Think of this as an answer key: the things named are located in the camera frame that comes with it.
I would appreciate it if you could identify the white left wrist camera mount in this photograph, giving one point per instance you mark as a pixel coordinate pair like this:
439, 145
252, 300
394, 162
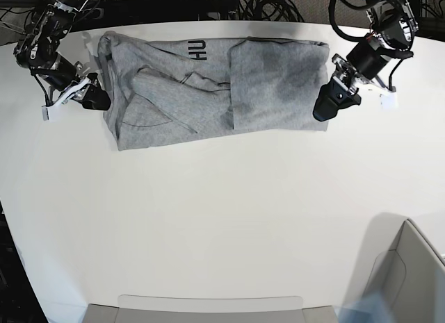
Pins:
387, 95

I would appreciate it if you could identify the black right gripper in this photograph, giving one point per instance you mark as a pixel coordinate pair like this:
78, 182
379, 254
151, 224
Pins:
62, 73

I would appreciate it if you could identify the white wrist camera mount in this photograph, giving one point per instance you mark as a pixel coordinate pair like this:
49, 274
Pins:
54, 99
387, 95

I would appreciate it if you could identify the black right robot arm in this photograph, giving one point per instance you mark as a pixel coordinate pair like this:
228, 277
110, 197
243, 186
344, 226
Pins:
48, 26

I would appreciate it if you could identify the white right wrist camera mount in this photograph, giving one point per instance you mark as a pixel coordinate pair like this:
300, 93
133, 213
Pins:
54, 99

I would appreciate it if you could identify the grey T-shirt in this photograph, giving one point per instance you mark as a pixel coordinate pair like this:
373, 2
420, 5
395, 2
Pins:
173, 92

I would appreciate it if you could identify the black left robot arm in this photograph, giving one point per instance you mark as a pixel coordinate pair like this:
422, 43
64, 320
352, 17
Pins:
390, 37

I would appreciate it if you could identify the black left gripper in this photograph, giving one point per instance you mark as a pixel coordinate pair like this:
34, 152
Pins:
361, 65

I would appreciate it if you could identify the grey chair front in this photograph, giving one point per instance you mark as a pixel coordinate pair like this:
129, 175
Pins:
132, 308

